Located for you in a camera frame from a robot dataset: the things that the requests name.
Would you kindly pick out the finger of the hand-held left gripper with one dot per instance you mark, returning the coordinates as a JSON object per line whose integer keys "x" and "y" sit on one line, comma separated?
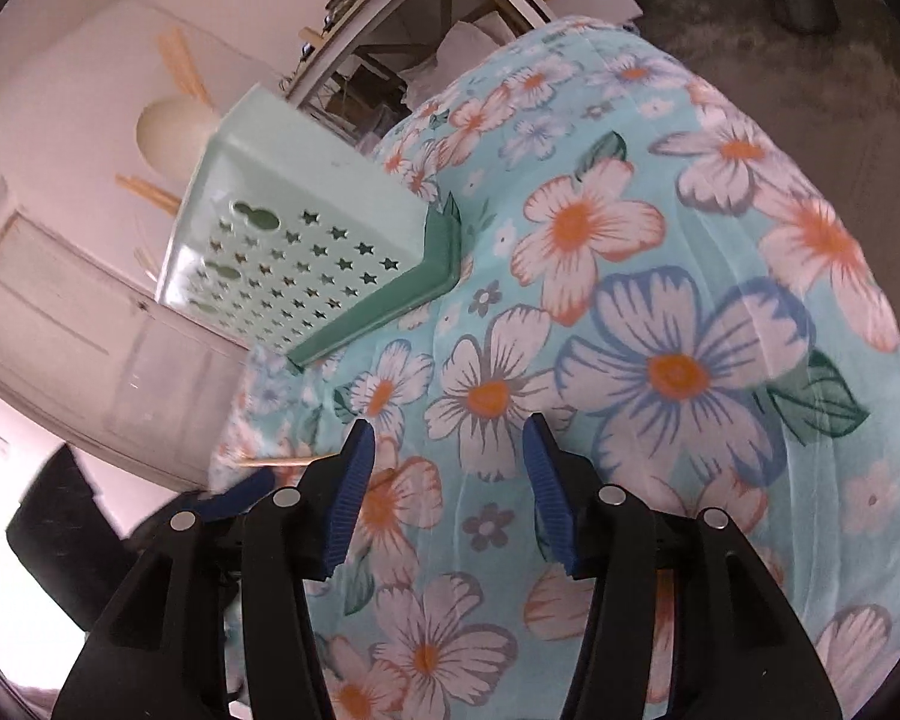
{"x": 244, "y": 493}

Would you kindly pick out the cluttered white desk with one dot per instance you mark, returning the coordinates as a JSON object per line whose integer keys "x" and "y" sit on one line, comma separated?
{"x": 367, "y": 26}

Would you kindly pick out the metal bucket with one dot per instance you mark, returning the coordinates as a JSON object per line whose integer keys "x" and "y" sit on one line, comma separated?
{"x": 802, "y": 4}

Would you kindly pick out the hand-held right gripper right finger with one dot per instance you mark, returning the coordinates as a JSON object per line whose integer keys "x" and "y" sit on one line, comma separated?
{"x": 551, "y": 502}

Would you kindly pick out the mint green utensil holder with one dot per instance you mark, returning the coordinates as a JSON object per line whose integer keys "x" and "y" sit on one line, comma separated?
{"x": 307, "y": 165}

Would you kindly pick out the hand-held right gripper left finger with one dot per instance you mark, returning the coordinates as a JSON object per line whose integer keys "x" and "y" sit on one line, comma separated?
{"x": 349, "y": 495}

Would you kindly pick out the white plastic bag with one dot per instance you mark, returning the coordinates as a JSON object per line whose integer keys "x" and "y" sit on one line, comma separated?
{"x": 457, "y": 52}

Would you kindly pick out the white rice ladle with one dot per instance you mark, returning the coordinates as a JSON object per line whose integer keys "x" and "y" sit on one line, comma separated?
{"x": 169, "y": 135}

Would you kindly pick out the slim wooden chopstick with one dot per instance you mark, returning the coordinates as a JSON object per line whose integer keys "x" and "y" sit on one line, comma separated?
{"x": 270, "y": 459}

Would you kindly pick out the set of wooden chopsticks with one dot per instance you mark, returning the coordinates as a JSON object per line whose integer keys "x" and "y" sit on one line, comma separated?
{"x": 187, "y": 73}

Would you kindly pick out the grey panelled door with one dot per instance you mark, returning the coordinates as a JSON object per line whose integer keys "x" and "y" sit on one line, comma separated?
{"x": 60, "y": 315}

